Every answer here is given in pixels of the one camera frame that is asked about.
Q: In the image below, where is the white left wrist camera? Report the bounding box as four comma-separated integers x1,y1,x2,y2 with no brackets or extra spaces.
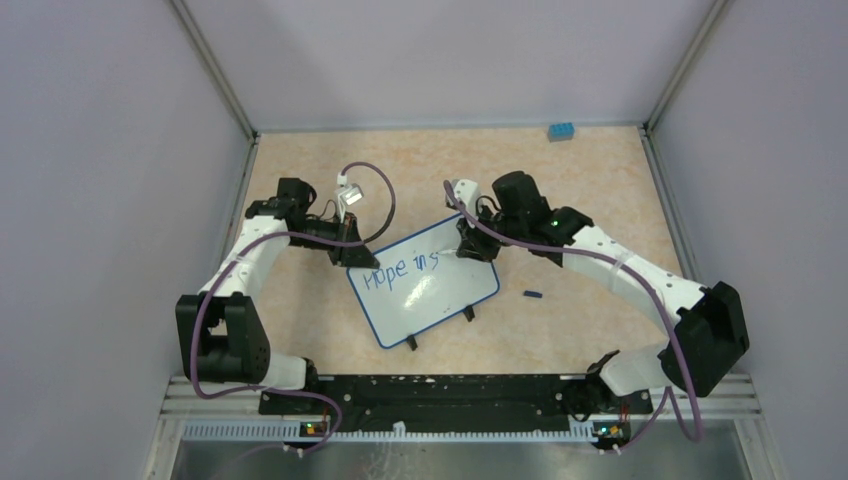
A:
335,173,364,207

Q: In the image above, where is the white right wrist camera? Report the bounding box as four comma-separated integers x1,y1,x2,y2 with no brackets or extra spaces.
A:
449,179,482,217

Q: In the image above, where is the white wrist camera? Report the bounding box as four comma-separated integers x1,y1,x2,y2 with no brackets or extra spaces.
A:
335,173,364,207
449,179,482,217

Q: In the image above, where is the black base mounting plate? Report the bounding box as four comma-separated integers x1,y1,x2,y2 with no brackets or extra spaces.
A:
258,374,653,433

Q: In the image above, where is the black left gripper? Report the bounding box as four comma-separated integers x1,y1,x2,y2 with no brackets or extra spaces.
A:
291,210,379,268

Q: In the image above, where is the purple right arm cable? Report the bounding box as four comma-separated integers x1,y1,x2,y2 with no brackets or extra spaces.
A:
442,180,706,453

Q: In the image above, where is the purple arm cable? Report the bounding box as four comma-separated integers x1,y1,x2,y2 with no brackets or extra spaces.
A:
442,180,706,453
189,162,397,457

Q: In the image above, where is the blue toy brick block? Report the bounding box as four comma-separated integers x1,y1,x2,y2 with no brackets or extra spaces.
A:
547,123,576,143

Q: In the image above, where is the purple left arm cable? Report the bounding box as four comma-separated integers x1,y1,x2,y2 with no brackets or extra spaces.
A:
189,162,397,457

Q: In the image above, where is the blue framed whiteboard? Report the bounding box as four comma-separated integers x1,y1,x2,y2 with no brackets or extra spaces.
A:
346,214,501,349

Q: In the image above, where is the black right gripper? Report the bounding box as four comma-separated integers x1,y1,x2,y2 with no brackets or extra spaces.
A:
457,201,526,264

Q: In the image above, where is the white cable duct rail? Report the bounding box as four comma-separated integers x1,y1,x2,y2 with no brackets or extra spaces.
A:
182,420,597,443

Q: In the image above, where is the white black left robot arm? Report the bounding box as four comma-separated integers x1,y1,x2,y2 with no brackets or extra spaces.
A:
175,176,379,414

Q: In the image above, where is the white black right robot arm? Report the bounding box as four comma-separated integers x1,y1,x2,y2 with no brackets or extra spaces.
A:
443,171,750,412

